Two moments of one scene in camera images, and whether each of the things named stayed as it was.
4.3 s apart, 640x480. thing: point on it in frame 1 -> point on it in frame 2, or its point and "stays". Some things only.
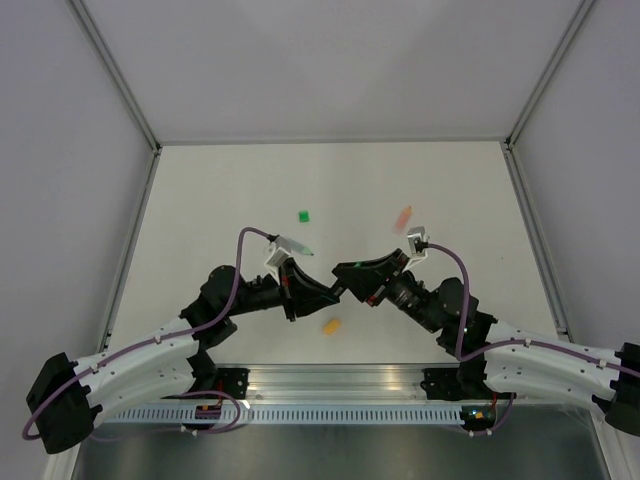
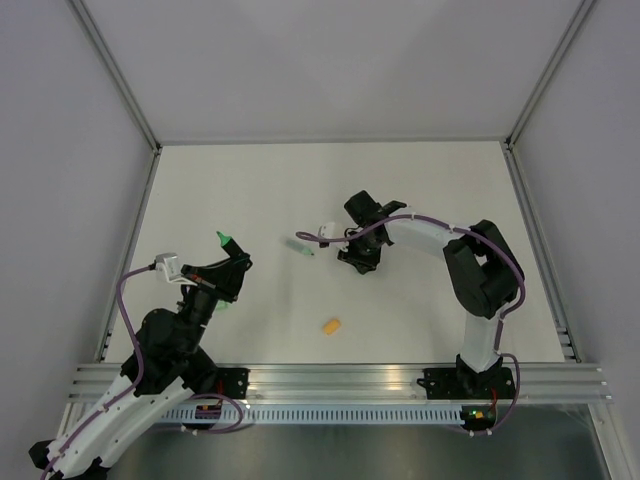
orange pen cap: [332, 326] stays
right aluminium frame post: [566, 39] stays
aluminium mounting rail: [339, 384] stays
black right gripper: [366, 279] -> [363, 264]
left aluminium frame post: [97, 38] stays
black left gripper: [300, 294] -> [226, 276]
